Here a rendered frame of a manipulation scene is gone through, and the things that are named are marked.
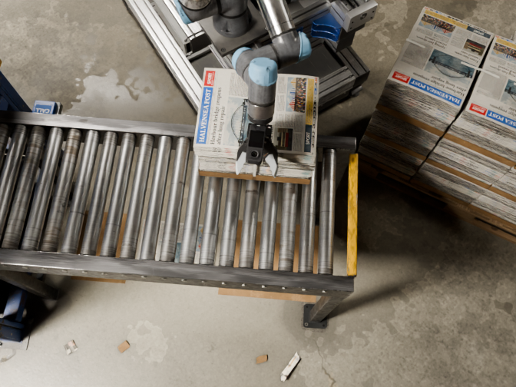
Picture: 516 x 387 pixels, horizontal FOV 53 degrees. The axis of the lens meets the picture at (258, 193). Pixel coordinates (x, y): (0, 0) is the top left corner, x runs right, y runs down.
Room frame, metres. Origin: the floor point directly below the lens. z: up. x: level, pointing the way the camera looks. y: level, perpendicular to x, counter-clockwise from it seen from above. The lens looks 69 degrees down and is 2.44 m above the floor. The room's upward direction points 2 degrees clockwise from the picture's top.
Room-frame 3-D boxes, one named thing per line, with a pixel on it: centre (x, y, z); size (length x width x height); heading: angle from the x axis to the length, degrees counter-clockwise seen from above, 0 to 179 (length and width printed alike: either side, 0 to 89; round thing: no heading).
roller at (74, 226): (0.61, 0.61, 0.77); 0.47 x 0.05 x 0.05; 178
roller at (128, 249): (0.60, 0.41, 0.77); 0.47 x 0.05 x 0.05; 178
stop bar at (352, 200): (0.56, -0.32, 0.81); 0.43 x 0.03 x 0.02; 178
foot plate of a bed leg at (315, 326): (0.32, -0.29, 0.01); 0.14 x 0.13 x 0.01; 178
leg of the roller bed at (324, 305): (0.32, -0.29, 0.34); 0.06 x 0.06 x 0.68; 88
